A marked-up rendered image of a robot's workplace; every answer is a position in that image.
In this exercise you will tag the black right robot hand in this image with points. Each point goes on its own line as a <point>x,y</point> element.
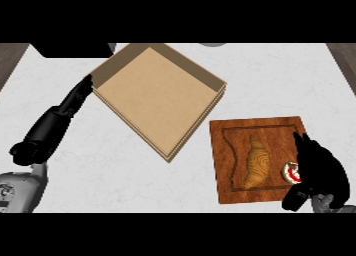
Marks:
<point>321,173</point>

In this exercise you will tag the brown wooden cutting board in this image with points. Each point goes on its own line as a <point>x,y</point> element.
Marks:
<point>254,160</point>

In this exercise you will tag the white red cupcake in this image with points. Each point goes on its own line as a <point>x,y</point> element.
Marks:
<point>290,172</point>

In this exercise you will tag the golden croissant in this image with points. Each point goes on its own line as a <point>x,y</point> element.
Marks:
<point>257,164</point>

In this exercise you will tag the grey round object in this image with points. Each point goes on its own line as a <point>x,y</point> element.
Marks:
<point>213,44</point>

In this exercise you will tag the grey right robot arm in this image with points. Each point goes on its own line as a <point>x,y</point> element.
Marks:
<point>335,206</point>

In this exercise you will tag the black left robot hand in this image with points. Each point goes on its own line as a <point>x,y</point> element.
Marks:
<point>47,131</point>

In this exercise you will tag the brown cardboard box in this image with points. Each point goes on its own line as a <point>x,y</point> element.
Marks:
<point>158,97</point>

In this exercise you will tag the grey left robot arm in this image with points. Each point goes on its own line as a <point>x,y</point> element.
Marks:
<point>18,191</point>

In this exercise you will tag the black appliance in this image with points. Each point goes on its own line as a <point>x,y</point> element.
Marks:
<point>73,50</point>

